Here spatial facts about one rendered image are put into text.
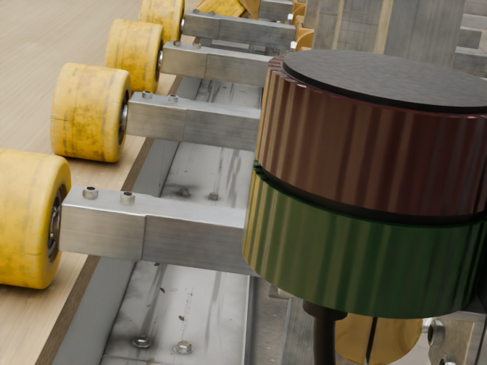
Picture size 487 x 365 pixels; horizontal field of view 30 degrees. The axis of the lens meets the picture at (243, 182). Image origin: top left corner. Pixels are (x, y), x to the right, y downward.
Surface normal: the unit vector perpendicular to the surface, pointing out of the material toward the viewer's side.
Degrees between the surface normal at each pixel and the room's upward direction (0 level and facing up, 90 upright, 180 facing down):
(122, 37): 51
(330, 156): 90
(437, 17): 90
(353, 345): 90
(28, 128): 0
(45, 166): 17
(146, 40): 46
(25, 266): 107
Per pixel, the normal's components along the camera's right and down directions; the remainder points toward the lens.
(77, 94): 0.06, -0.31
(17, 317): 0.14, -0.94
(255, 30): -0.04, 0.32
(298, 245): -0.62, 0.18
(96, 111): 0.02, -0.02
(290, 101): -0.81, 0.08
